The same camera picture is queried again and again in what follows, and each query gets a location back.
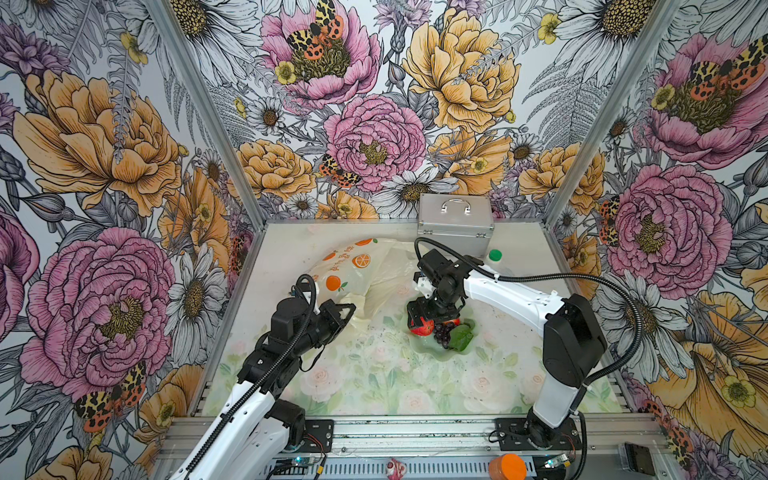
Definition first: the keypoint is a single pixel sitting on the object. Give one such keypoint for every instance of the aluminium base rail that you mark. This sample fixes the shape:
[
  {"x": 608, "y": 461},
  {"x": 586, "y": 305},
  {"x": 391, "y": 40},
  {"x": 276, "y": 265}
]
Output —
[{"x": 461, "y": 447}]

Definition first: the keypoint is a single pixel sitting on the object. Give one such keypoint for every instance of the orange round cap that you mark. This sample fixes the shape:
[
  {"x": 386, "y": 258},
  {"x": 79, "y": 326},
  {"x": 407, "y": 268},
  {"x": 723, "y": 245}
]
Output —
[{"x": 507, "y": 467}]

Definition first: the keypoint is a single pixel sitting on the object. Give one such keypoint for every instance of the cream translucent plastic bag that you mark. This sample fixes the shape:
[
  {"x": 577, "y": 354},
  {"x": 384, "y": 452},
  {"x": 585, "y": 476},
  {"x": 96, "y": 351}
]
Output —
[{"x": 375, "y": 274}]

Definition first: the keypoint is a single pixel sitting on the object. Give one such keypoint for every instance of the black device on rail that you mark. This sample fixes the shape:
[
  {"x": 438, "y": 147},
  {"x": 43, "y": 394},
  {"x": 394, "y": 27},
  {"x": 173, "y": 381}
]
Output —
[{"x": 636, "y": 458}]

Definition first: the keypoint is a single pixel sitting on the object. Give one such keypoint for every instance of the white bottle green cap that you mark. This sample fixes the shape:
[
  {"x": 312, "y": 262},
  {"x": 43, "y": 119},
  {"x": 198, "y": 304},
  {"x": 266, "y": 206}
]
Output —
[{"x": 493, "y": 261}]

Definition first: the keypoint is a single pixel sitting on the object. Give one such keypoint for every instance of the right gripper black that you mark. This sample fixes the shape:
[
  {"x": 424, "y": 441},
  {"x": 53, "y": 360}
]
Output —
[{"x": 422, "y": 302}]

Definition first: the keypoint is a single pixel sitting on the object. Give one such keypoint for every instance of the silver aluminium case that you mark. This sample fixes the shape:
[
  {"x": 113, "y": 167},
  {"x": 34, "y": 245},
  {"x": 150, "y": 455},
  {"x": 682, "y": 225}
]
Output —
[{"x": 463, "y": 223}]

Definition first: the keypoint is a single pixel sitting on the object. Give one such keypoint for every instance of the red strawberry fruit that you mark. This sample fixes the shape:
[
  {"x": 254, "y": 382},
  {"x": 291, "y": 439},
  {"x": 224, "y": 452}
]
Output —
[{"x": 421, "y": 326}]

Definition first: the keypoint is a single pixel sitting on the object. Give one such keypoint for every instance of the aluminium corner post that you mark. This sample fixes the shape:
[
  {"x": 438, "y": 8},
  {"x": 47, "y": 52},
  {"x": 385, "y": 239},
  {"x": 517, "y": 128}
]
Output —
[
  {"x": 659, "y": 20},
  {"x": 187, "y": 71}
]

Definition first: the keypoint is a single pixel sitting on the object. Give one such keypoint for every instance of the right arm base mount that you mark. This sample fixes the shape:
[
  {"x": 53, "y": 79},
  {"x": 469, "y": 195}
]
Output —
[{"x": 522, "y": 434}]

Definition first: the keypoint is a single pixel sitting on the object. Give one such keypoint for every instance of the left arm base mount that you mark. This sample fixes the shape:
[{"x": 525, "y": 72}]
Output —
[{"x": 316, "y": 436}]

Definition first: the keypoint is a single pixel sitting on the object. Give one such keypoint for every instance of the green leaf grape bunch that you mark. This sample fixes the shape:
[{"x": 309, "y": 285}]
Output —
[{"x": 454, "y": 335}]

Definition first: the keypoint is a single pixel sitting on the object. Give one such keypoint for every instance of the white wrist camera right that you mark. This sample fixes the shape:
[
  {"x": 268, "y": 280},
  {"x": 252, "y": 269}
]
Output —
[{"x": 424, "y": 286}]

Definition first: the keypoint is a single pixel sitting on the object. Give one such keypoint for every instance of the light green wavy plate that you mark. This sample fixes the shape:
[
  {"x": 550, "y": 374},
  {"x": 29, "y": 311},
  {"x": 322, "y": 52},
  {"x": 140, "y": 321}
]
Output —
[{"x": 428, "y": 346}]

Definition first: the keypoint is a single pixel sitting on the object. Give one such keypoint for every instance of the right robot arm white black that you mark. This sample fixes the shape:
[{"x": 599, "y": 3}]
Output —
[{"x": 573, "y": 343}]

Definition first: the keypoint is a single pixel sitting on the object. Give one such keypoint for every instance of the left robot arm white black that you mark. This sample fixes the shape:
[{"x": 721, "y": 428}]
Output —
[{"x": 255, "y": 425}]

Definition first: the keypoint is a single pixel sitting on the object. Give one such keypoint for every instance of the pink white small figure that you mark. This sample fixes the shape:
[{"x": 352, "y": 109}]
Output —
[{"x": 395, "y": 469}]

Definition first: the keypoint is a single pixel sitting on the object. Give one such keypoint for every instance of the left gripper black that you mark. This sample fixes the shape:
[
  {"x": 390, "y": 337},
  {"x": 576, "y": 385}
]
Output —
[{"x": 330, "y": 310}]

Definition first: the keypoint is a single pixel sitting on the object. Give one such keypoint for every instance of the aluminium corner post right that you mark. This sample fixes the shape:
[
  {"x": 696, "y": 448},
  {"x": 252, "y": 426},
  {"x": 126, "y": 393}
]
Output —
[{"x": 659, "y": 20}]

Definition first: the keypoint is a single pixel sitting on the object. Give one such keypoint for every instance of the aluminium corner post left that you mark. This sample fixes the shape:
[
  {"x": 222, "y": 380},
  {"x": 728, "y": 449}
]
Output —
[{"x": 187, "y": 71}]

